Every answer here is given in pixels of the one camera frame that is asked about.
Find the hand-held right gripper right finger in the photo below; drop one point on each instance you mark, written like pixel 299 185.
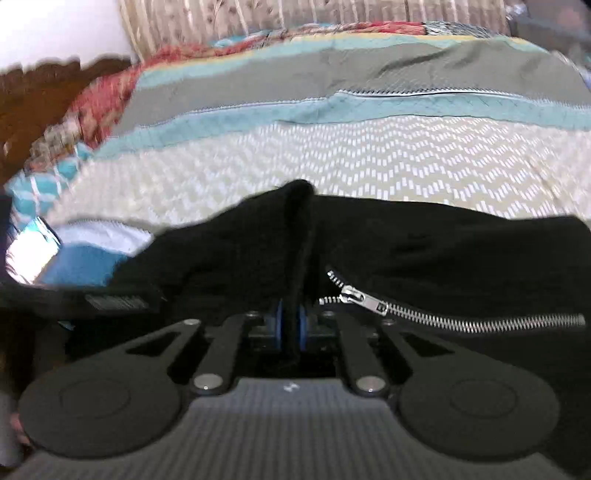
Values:
pixel 303 325

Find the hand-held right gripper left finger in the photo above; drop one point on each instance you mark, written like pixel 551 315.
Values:
pixel 278 324

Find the black zippered jacket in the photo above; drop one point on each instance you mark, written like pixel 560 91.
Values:
pixel 415 240

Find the shiny reflective object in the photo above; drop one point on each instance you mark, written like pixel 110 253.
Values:
pixel 28 256

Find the pale blue cloth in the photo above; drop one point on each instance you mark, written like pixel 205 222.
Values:
pixel 104 235

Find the patchwork striped quilt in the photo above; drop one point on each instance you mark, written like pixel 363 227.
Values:
pixel 351 152

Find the wooden headboard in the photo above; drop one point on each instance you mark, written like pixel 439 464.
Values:
pixel 41 106

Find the beige patterned curtain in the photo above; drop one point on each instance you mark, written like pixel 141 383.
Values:
pixel 277 18

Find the dark side table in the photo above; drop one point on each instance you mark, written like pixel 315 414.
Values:
pixel 549 23

